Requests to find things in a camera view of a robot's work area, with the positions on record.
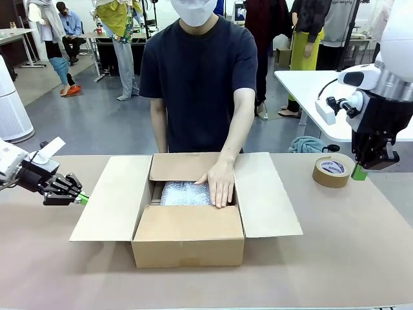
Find brown packing tape roll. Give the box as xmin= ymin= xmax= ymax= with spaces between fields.
xmin=311 ymin=156 xmax=351 ymax=189

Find bubble wrap bundle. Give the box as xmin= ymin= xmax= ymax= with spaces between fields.
xmin=159 ymin=180 xmax=214 ymax=207

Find white desk with grey legs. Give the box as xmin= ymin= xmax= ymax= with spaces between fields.
xmin=0 ymin=27 xmax=48 ymax=69

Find pale pink garment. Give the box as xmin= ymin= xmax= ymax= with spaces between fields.
xmin=369 ymin=0 xmax=393 ymax=45

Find person's right forearm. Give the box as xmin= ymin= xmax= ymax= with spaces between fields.
xmin=150 ymin=96 xmax=171 ymax=154

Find mannequin with yellow shirt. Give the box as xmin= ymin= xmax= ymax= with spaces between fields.
xmin=94 ymin=0 xmax=143 ymax=101

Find brown cardboard shipping box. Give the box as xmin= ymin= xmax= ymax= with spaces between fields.
xmin=68 ymin=151 xmax=304 ymax=269

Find white face mask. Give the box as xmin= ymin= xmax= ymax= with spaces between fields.
xmin=170 ymin=0 xmax=212 ymax=28

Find person's left hand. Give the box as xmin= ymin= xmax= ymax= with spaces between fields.
xmin=196 ymin=161 xmax=236 ymax=209

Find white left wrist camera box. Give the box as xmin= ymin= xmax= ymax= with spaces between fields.
xmin=29 ymin=136 xmax=66 ymax=164

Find person in navy T-shirt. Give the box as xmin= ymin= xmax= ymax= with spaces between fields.
xmin=139 ymin=0 xmax=259 ymax=154

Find person in yellow-green apron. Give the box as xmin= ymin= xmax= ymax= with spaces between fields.
xmin=279 ymin=0 xmax=330 ymax=119

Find orange slippers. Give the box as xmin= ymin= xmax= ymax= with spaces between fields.
xmin=59 ymin=84 xmax=83 ymax=98

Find person in grey sweater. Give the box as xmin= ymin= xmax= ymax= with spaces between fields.
xmin=321 ymin=0 xmax=356 ymax=48

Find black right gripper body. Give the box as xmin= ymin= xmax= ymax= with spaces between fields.
xmin=350 ymin=89 xmax=413 ymax=138

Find small background cardboard box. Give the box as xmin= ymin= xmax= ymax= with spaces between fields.
xmin=275 ymin=46 xmax=293 ymax=68

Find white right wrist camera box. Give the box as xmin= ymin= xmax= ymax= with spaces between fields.
xmin=314 ymin=99 xmax=337 ymax=125

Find person in light blue shirt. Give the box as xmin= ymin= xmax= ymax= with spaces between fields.
xmin=55 ymin=1 xmax=83 ymax=65

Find white air purifier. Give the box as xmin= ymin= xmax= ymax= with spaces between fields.
xmin=0 ymin=54 xmax=35 ymax=143

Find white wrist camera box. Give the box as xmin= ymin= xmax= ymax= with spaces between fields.
xmin=314 ymin=99 xmax=337 ymax=125
xmin=29 ymin=136 xmax=66 ymax=164

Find mannequin with grey scarf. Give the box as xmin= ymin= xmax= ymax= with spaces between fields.
xmin=26 ymin=0 xmax=83 ymax=97

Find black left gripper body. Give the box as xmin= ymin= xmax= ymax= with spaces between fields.
xmin=19 ymin=167 xmax=58 ymax=195

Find computer monitor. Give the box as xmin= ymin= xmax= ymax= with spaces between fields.
xmin=233 ymin=1 xmax=248 ymax=24

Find white side table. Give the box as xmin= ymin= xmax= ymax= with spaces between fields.
xmin=274 ymin=69 xmax=413 ymax=143

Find teal cloth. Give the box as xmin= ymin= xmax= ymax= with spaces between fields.
xmin=288 ymin=135 xmax=330 ymax=154

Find person in dark red top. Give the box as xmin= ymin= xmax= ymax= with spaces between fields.
xmin=244 ymin=0 xmax=292 ymax=118

